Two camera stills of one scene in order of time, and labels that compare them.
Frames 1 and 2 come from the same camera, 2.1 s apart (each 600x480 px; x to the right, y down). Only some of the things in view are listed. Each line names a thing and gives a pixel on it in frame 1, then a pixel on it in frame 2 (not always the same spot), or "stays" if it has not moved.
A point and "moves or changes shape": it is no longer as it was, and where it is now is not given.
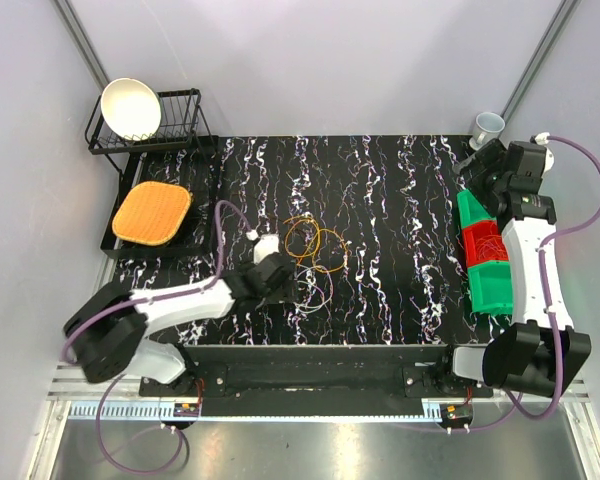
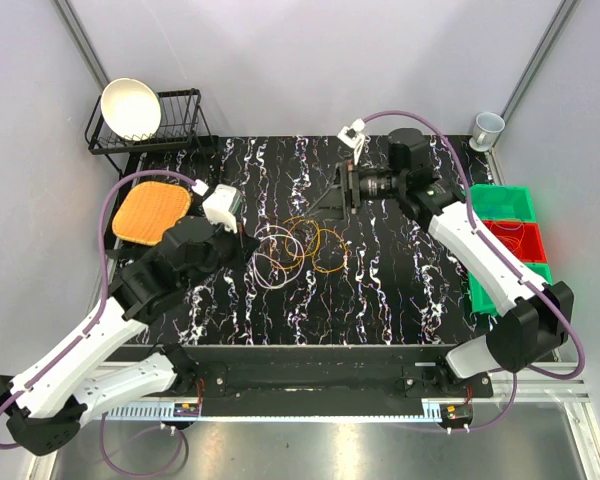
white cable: [315, 288] moves or changes shape
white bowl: [131, 108] stays
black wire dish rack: [181, 119] stays
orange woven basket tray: [152, 213] stays
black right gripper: [490, 157] to [332, 204]
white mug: [487, 127] stays
